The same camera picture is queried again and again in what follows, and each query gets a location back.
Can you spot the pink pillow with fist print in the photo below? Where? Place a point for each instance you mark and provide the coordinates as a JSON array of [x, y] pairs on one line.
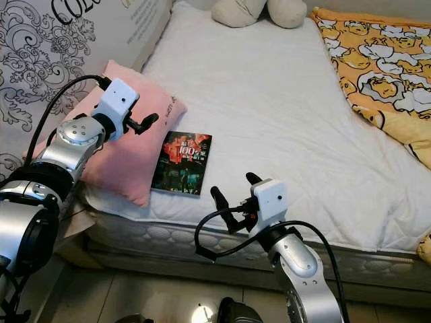
[[135, 165]]

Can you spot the dark book with red cover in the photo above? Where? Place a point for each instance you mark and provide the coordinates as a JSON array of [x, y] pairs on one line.
[[182, 163]]

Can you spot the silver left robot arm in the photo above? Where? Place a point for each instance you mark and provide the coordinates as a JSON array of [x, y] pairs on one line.
[[40, 202]]

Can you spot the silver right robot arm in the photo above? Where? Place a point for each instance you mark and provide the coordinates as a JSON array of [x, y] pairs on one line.
[[306, 276]]

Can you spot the bed with white mattress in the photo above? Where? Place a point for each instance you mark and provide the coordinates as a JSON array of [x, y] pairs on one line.
[[276, 101]]

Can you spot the dark robot right leg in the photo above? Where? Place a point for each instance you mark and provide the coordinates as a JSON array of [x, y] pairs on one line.
[[240, 312]]

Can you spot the dark robot leg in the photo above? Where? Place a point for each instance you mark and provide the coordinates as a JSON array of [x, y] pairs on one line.
[[240, 312], [135, 318]]

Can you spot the white ornament printed panel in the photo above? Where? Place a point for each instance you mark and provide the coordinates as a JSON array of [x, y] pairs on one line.
[[54, 54]]

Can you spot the dark robot left leg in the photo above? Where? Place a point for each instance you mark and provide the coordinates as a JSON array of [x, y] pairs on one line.
[[135, 318]]

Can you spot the beige plush toy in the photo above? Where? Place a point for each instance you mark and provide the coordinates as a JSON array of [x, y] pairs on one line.
[[256, 12]]

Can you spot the yellow cartoon egg blanket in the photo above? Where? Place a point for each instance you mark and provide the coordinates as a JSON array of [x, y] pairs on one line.
[[377, 67]]

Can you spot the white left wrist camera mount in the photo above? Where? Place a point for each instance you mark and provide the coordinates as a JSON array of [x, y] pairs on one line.
[[116, 106]]

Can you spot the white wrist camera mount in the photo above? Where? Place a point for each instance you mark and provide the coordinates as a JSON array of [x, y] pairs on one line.
[[271, 200], [116, 106]]

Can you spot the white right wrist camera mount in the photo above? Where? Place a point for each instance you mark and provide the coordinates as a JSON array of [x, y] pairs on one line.
[[271, 200]]

